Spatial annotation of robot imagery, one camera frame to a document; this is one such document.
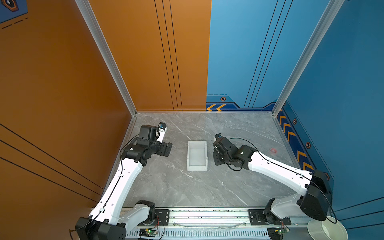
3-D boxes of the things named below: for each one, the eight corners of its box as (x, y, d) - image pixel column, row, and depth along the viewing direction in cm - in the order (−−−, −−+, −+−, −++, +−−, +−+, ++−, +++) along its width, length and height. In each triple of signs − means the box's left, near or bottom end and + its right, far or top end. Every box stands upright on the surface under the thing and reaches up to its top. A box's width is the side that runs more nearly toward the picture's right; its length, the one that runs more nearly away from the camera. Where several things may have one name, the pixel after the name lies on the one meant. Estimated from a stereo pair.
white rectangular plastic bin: (187, 172, 91) (186, 167, 85) (188, 146, 102) (187, 140, 97) (207, 172, 91) (208, 167, 85) (206, 146, 102) (206, 140, 97)
